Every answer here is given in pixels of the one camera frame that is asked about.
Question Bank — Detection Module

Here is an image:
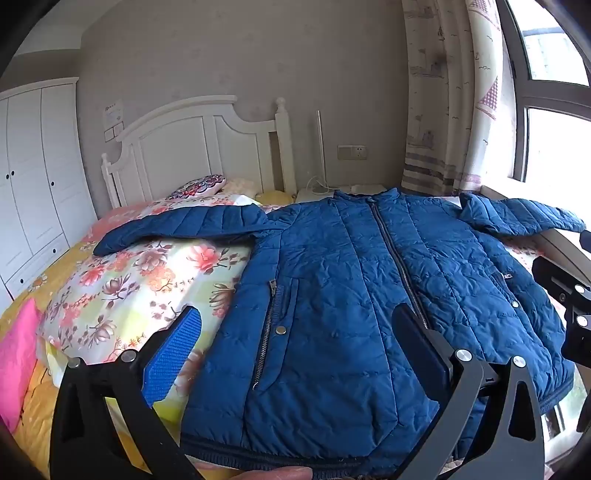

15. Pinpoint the white bed headboard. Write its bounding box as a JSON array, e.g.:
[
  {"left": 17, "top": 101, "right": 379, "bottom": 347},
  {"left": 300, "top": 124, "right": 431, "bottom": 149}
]
[{"left": 102, "top": 95, "right": 296, "bottom": 208}]

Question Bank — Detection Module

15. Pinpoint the yellow flowered bed sheet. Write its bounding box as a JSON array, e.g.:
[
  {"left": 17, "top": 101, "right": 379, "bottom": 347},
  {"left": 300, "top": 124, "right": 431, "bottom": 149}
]
[{"left": 0, "top": 217, "right": 122, "bottom": 480}]

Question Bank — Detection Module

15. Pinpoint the patterned round pillow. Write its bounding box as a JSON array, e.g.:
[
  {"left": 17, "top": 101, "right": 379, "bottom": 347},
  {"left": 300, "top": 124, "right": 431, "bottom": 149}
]
[{"left": 168, "top": 174, "right": 227, "bottom": 200}]

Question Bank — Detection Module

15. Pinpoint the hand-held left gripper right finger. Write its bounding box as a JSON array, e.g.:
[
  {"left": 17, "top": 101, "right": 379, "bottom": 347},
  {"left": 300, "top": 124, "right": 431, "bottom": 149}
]
[{"left": 392, "top": 304, "right": 546, "bottom": 480}]

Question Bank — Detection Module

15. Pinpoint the white wardrobe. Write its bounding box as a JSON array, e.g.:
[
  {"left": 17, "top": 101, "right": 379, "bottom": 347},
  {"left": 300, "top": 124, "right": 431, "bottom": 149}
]
[{"left": 0, "top": 78, "right": 99, "bottom": 301}]

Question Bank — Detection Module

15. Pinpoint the blue quilted jacket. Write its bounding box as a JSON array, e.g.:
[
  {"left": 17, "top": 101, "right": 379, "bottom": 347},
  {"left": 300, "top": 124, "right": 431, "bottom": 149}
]
[{"left": 93, "top": 189, "right": 587, "bottom": 476}]

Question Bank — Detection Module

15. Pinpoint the person's left hand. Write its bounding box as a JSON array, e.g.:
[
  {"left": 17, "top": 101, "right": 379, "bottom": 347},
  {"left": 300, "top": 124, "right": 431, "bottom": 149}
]
[{"left": 239, "top": 466, "right": 315, "bottom": 480}]

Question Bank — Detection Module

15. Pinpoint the beige window sill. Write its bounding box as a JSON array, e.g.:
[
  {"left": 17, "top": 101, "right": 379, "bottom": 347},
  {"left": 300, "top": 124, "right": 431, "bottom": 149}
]
[{"left": 480, "top": 184, "right": 591, "bottom": 278}]

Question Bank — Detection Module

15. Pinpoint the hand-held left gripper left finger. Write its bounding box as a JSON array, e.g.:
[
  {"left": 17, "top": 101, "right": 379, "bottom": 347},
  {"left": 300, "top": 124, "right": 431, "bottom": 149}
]
[{"left": 50, "top": 305, "right": 204, "bottom": 480}]

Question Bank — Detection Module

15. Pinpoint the printed curtain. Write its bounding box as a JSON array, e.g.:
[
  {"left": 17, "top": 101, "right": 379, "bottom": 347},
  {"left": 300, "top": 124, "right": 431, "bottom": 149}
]
[{"left": 401, "top": 0, "right": 505, "bottom": 195}]

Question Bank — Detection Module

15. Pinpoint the cream pillow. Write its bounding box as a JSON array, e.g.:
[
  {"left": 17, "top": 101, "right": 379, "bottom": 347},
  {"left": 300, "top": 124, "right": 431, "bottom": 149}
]
[{"left": 224, "top": 178, "right": 259, "bottom": 199}]

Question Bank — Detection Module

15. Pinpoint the floral blanket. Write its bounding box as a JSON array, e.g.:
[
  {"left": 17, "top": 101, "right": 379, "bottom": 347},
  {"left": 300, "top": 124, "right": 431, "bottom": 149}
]
[{"left": 37, "top": 191, "right": 585, "bottom": 480}]

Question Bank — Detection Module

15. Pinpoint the paper wall notice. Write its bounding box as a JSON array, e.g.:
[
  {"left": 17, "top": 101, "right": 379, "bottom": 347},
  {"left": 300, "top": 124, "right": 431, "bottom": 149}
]
[{"left": 104, "top": 100, "right": 124, "bottom": 130}]

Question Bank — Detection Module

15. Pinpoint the pink cloth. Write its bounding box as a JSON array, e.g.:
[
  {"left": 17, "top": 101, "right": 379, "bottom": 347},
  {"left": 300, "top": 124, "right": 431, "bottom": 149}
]
[{"left": 0, "top": 298, "right": 43, "bottom": 433}]

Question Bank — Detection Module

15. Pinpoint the yellow pillow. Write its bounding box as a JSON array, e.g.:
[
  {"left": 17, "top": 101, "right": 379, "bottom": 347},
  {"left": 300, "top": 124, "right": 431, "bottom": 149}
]
[{"left": 255, "top": 189, "right": 295, "bottom": 207}]

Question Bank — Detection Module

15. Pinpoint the window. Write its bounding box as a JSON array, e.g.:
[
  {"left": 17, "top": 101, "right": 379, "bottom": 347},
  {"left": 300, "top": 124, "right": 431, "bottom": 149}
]
[{"left": 496, "top": 0, "right": 591, "bottom": 186}]

